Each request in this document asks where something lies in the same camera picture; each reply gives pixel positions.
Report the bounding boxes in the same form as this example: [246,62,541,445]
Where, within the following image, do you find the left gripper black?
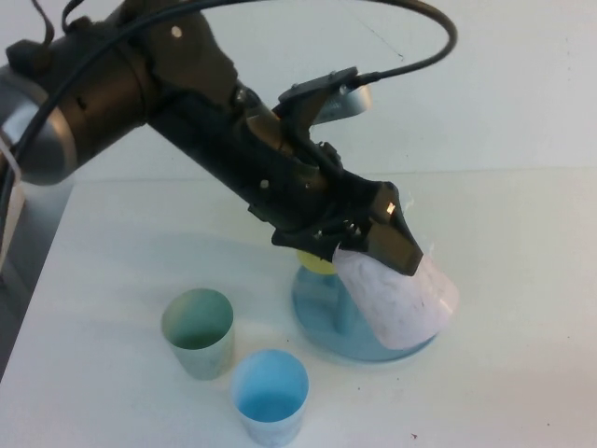
[272,172,424,276]

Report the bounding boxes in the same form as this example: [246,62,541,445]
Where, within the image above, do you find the pink marbled plastic cup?
[333,246,461,350]

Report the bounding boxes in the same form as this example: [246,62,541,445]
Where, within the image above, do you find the yellow plastic cup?
[297,249,337,275]

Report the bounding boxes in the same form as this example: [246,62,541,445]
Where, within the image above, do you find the blue cup stand with pegs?
[291,189,442,363]

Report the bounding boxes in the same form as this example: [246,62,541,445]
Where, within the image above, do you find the blue plastic cup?
[230,349,311,447]

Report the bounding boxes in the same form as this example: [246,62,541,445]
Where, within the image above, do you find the green marbled plastic cup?
[160,287,234,382]

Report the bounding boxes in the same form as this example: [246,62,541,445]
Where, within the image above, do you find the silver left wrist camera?
[277,67,374,130]

